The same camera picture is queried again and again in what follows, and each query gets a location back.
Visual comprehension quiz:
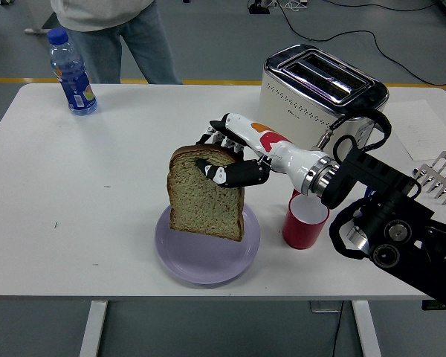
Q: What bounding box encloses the clear bottle with blue cap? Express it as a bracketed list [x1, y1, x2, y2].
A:
[46, 28, 99, 117]

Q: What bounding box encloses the lilac round plate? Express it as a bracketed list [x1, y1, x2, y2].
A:
[155, 202, 262, 286]

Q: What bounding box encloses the clear under-table bracket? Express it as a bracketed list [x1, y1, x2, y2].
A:
[310, 300, 343, 313]

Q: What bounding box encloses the red mug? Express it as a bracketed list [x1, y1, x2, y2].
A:
[282, 188, 331, 250]

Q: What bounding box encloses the yellow floor tape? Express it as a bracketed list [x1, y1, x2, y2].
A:
[0, 77, 446, 90]

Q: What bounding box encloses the bread slice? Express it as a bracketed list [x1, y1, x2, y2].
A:
[166, 144, 246, 242]

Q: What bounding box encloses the person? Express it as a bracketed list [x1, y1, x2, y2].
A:
[50, 0, 183, 85]

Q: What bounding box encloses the white table leg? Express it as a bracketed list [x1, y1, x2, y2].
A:
[78, 300, 109, 357]
[351, 300, 382, 357]

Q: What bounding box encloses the black under-table cable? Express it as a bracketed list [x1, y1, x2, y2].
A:
[332, 300, 345, 357]

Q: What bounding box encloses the metal toast rack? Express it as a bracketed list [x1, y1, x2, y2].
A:
[411, 150, 446, 206]

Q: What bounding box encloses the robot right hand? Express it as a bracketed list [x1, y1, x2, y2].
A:
[195, 112, 337, 196]

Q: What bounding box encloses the cream and chrome toaster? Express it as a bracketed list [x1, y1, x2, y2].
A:
[256, 43, 390, 152]

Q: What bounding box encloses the black power strip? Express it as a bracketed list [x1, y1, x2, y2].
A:
[248, 0, 271, 15]

